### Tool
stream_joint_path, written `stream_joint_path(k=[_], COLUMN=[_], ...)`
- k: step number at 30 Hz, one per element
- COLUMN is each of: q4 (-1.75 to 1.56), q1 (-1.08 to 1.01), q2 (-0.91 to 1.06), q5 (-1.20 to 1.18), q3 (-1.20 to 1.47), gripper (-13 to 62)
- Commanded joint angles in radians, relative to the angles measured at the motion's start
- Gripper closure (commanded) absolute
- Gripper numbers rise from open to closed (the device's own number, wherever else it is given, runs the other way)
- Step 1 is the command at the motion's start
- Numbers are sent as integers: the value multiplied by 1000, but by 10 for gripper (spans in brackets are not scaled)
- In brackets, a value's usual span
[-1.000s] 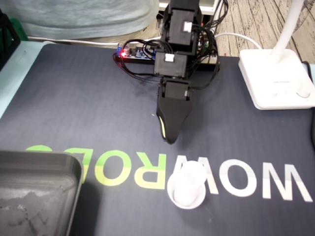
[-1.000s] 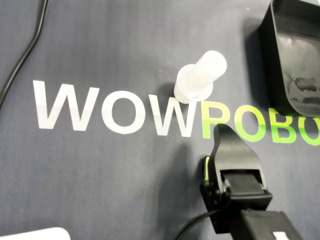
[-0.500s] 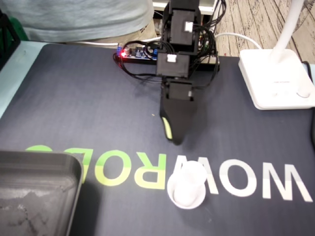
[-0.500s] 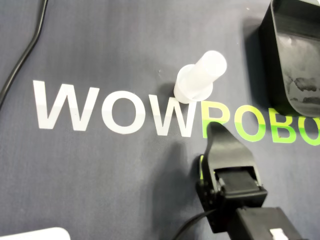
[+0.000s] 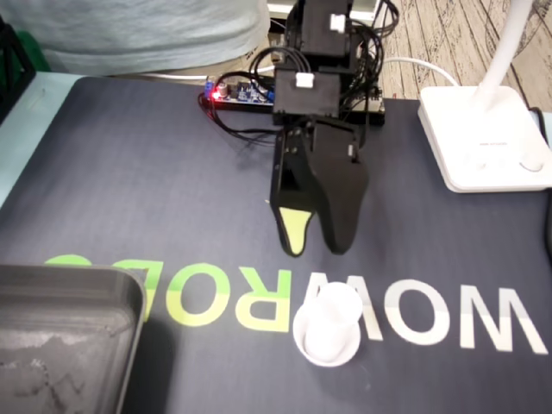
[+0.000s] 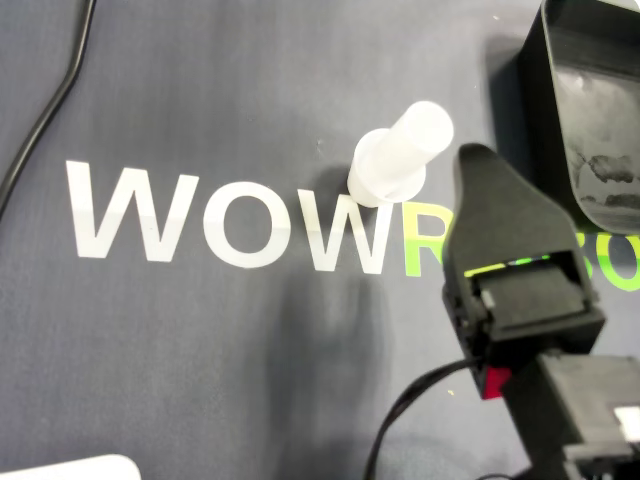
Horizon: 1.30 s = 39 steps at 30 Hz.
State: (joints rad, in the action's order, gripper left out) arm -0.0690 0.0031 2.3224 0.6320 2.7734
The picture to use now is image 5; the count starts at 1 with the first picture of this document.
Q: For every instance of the white desk lamp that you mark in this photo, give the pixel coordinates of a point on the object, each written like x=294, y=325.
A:
x=483, y=138

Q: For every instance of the white plastic cylinder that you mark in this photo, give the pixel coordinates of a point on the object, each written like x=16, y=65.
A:
x=336, y=310

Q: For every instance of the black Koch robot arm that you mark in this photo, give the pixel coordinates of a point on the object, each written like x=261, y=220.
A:
x=321, y=30

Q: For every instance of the black plastic tray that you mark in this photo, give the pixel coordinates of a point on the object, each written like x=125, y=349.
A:
x=64, y=345

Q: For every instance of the green box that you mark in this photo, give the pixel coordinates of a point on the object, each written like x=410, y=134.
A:
x=36, y=52

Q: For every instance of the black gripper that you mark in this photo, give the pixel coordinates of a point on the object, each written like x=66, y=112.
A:
x=306, y=99

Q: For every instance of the black frame structure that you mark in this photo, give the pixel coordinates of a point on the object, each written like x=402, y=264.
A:
x=17, y=73

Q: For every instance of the person in pale teal shirt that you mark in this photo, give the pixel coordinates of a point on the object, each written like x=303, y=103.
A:
x=129, y=34

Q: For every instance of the dark grey WOWROBO printed mat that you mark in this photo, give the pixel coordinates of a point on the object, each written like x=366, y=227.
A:
x=172, y=194

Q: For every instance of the blue circuit board red LED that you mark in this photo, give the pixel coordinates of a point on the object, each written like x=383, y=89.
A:
x=241, y=95

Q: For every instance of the white shelf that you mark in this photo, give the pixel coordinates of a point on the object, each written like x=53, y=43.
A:
x=366, y=8

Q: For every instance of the white plastic cup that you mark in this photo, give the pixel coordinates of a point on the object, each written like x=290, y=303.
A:
x=298, y=337

